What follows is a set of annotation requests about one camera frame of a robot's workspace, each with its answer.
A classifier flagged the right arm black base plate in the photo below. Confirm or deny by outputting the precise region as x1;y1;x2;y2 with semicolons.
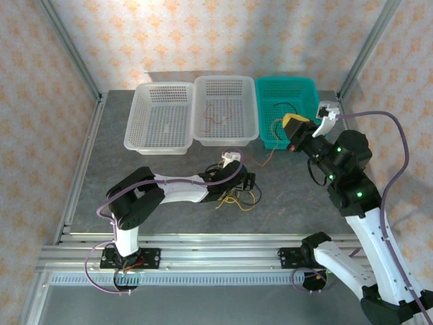
277;247;317;271

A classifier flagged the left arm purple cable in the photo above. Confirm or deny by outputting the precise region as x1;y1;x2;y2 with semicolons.
83;148;244;296

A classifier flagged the teal perforated plastic basket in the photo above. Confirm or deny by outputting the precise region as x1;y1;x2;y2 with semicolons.
254;77;329;150

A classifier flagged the clear white perforated basket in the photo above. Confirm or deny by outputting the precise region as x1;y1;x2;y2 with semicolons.
123;82;196;156

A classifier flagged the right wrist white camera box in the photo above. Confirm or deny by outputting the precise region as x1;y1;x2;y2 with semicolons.
311;100;341;139

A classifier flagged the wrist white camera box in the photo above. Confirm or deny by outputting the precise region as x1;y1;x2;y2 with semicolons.
221;151;243;164
311;100;341;139

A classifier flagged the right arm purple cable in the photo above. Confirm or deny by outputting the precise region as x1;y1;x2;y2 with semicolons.
291;110;433;321

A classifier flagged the aluminium frame post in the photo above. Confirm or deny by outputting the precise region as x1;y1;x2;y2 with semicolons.
336;0;404;102
36;0;104;102

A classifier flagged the thin red cable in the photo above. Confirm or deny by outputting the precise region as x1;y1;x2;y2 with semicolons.
202;98;235;133

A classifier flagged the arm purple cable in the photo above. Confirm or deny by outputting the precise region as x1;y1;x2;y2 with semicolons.
83;148;244;296
291;110;433;321

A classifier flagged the slotted grey cable duct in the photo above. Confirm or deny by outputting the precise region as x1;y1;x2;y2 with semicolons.
49;272;390;287

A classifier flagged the thin black cable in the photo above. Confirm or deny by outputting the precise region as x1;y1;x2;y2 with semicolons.
272;100;300;118
306;157;328;186
206;164;263;208

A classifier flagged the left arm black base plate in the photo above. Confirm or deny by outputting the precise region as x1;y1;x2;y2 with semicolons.
100;248;162;271

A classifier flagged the milky white perforated basket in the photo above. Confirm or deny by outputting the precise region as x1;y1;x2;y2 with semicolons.
193;74;260;148

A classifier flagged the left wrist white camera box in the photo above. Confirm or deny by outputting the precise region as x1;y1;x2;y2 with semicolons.
221;151;243;164

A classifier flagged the thin orange cable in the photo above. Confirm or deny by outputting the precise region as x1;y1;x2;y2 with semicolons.
242;117;285;167

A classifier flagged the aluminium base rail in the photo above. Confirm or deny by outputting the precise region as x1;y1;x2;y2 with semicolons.
37;232;406;272

